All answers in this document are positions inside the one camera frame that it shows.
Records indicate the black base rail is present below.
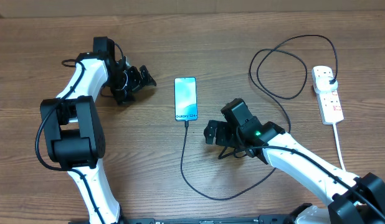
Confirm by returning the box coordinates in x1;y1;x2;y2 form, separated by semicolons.
118;214;288;224

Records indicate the cardboard back panel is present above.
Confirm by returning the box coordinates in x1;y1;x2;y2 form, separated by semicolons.
0;0;385;18

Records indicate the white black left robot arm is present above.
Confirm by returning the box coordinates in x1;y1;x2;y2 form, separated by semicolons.
35;37;156;223

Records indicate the white charger plug adapter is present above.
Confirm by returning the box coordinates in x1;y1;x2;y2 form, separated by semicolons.
313;76;338;94

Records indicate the white power strip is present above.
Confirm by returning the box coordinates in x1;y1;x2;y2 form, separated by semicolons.
311;65;344;125

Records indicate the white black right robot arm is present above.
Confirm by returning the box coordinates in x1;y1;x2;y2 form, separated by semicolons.
204;98;385;223

